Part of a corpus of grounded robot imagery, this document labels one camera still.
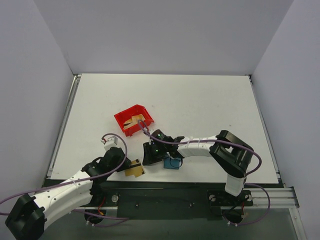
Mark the right aluminium side rail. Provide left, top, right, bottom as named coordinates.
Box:
left=247, top=74, right=286, bottom=188

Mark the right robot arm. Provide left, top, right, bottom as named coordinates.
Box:
left=142, top=129, right=254, bottom=205

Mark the purple cable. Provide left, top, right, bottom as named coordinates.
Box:
left=0, top=132, right=130, bottom=228
left=137, top=119, right=272, bottom=228

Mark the left aluminium side rail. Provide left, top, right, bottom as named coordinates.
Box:
left=45, top=74, right=82, bottom=180

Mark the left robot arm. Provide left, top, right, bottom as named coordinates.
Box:
left=5, top=147, right=131, bottom=240

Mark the red plastic bin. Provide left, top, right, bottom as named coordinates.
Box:
left=114, top=104, right=154, bottom=137

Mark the blue leather card holder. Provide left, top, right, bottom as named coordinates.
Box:
left=163, top=157, right=182, bottom=170

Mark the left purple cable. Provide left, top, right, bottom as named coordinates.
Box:
left=0, top=132, right=130, bottom=228

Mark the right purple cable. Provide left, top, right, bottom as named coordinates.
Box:
left=137, top=119, right=272, bottom=228

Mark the aluminium side rail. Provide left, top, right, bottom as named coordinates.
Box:
left=45, top=74, right=82, bottom=180
left=247, top=74, right=286, bottom=188

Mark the aluminium front rail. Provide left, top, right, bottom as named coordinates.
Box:
left=29, top=186, right=300, bottom=210

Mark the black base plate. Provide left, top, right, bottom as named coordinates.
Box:
left=83, top=181, right=253, bottom=220

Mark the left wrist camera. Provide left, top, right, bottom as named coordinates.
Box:
left=100, top=136, right=118, bottom=152

